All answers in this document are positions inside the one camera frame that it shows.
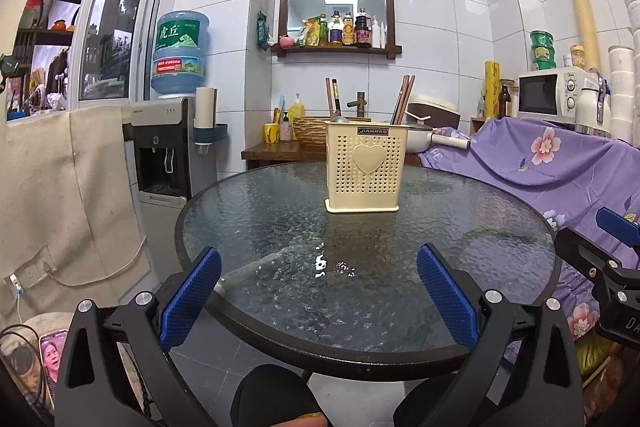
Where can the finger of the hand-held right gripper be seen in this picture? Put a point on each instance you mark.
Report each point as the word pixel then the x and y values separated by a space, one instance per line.
pixel 582 254
pixel 615 222

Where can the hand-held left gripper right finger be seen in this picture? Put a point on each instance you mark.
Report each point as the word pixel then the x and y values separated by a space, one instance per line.
pixel 447 297

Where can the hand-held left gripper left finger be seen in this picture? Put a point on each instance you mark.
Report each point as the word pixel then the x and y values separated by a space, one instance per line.
pixel 192 297

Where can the beige perforated utensil holder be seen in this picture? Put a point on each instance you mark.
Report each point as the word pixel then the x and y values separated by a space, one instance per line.
pixel 362 187

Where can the black gold-banded chopstick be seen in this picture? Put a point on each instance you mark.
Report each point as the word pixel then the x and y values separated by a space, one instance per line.
pixel 337 102

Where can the person's right leg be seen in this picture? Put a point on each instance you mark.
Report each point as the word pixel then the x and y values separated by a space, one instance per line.
pixel 432 402

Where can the person's leg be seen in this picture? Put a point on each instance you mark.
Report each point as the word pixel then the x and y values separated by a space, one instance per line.
pixel 275 397
pixel 432 402

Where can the purple floral cloth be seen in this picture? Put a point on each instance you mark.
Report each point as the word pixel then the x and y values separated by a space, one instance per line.
pixel 510 167

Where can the white thermos jug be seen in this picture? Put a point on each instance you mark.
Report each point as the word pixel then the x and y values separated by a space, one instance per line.
pixel 592 107

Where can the person's left leg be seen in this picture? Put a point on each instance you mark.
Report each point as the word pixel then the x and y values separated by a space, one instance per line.
pixel 275 397

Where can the stacks of white paper cups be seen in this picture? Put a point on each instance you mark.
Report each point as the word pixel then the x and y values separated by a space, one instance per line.
pixel 625 87

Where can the white microwave oven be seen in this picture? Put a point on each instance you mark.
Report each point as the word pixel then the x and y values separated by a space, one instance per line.
pixel 537 94

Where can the round beige container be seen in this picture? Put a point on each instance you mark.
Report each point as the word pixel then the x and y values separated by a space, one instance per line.
pixel 42 321

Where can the grey water dispenser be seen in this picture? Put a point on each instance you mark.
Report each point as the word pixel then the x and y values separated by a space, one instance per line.
pixel 160 147

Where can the smartphone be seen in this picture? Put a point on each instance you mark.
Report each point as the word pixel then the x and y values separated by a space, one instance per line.
pixel 52 364

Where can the cream frying pan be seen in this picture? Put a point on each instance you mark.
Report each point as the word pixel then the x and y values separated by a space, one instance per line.
pixel 425 142

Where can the brown glass bottle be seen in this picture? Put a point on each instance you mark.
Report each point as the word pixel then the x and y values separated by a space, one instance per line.
pixel 505 102

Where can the teal cup holder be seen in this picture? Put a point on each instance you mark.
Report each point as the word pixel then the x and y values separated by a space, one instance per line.
pixel 216 134

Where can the beige cloth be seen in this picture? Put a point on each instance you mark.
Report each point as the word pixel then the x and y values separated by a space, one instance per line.
pixel 65 192

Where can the small wooden box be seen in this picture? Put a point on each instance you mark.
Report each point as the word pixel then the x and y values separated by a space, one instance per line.
pixel 478 126

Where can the orange-lid jar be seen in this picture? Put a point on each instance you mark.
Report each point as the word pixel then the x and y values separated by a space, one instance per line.
pixel 577 57

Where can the glass pan lid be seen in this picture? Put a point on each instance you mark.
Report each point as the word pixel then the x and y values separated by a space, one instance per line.
pixel 417 126

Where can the small clear bottle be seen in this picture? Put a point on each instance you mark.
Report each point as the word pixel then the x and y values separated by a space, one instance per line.
pixel 481 106

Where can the yellow mug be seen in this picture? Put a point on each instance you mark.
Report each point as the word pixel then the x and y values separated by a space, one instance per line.
pixel 271 134

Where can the green instant noodle cups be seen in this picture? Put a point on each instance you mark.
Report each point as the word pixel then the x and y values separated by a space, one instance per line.
pixel 542 52

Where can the brown white rice cooker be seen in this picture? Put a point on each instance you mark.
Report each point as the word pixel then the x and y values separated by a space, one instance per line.
pixel 440 112

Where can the white paper cup tube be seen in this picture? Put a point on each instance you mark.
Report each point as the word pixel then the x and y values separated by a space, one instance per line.
pixel 205 112

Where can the pink pump bottle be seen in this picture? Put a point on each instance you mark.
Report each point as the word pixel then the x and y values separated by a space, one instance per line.
pixel 286 129

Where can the woven basket sink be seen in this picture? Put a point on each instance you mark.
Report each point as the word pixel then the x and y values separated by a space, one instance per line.
pixel 310 129

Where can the tall beige cup sleeve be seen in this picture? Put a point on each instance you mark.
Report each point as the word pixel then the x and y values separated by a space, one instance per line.
pixel 582 19

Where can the bronze faucet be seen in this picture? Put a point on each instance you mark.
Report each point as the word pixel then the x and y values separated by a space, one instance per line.
pixel 360 104

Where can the yellow dish soap bottle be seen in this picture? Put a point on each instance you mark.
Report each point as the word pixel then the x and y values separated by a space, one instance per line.
pixel 296 108

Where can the blue water jug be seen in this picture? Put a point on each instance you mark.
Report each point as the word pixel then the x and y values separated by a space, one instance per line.
pixel 180 52

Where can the dark wooden mirror shelf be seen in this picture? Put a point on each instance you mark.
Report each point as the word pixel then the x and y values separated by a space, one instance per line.
pixel 337 51

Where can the white squeeze bottles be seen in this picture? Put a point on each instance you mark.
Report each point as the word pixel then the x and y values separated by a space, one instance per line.
pixel 379 34

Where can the sliding glass window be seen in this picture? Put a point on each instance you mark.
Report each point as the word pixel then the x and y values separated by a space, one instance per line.
pixel 115 37

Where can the pink small jar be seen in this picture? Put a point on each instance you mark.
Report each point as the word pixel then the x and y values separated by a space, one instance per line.
pixel 285 42

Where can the green hanging packet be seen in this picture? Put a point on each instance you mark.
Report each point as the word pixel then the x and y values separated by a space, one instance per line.
pixel 263 29

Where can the dark soy sauce bottle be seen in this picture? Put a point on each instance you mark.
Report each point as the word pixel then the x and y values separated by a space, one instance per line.
pixel 363 29

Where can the orange-label sauce bottle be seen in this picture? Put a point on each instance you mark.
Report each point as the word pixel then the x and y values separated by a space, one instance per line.
pixel 349 32

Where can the yellow snack bag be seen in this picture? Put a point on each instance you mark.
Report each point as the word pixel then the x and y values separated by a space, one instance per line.
pixel 309 33

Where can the dark wooden display shelf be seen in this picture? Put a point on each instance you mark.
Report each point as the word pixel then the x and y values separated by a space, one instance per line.
pixel 45 47

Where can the orange small pot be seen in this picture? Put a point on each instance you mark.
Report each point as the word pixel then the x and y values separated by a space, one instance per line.
pixel 59 25

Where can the white wall socket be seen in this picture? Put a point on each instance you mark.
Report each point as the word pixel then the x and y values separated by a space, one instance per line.
pixel 30 269

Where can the green phone mount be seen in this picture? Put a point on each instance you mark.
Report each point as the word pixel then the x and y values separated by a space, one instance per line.
pixel 9 67

